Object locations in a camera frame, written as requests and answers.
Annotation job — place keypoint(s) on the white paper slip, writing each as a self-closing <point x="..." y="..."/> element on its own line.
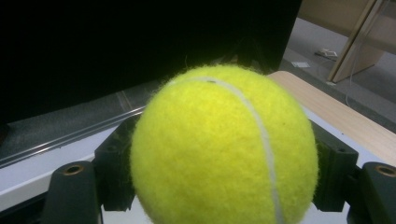
<point x="300" y="64"/>

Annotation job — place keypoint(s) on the black curtain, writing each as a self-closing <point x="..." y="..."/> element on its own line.
<point x="93" y="46"/>

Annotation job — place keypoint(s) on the yellow tennis ball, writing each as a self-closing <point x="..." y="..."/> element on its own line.
<point x="211" y="149"/>

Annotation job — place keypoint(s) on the white power strip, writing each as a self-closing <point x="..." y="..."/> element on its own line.
<point x="327" y="53"/>

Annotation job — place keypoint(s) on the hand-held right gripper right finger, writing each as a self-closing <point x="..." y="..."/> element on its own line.
<point x="334" y="168"/>

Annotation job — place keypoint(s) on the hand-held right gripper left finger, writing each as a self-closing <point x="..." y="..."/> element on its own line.
<point x="115" y="161"/>

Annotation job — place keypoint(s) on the metal floor rail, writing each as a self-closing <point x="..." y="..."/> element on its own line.
<point x="62" y="141"/>

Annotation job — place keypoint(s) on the light wooden table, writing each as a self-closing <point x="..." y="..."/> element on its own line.
<point x="342" y="118"/>

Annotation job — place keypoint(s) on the white board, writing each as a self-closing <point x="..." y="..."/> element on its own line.
<point x="31" y="177"/>

